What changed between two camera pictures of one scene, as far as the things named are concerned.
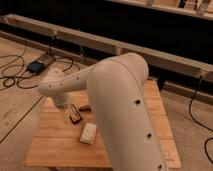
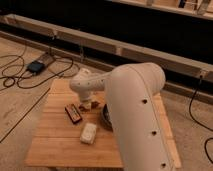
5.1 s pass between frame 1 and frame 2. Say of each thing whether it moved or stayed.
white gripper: moved
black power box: stayed
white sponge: stayed
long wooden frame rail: stayed
